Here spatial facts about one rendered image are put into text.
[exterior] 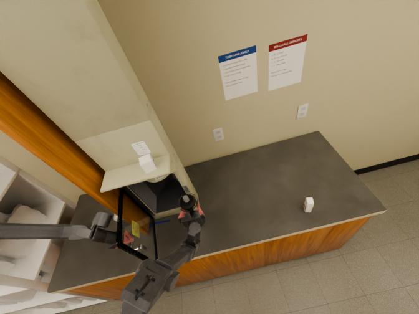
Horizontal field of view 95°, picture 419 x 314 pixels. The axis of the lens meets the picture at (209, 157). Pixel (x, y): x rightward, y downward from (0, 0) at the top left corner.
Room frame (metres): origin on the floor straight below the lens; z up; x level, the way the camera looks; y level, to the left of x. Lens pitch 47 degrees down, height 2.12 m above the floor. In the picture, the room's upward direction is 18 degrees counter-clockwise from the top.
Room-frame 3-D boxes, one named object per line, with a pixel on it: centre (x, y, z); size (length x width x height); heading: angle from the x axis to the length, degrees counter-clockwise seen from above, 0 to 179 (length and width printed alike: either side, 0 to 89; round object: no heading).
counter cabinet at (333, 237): (0.72, 0.15, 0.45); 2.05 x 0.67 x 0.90; 86
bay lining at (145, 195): (0.79, 0.32, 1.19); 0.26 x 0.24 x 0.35; 86
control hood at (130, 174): (0.61, 0.34, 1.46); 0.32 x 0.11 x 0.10; 86
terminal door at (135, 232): (0.52, 0.48, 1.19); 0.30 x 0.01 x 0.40; 2
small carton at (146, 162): (0.61, 0.26, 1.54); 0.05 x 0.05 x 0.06; 9
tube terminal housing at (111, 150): (0.80, 0.32, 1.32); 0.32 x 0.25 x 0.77; 86
